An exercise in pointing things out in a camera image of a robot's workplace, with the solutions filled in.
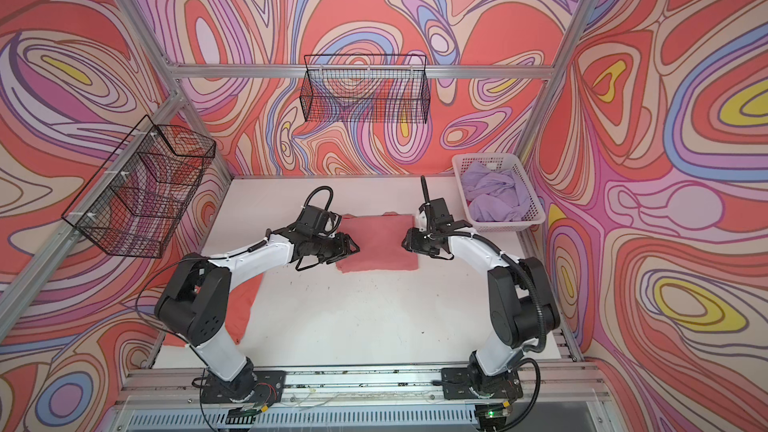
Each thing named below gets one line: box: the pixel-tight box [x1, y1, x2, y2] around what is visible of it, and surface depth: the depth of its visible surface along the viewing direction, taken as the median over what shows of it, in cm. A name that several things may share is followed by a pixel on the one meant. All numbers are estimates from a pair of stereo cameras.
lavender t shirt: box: [461, 161, 530, 222], surface depth 109 cm
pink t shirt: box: [336, 212, 419, 273], surface depth 98 cm
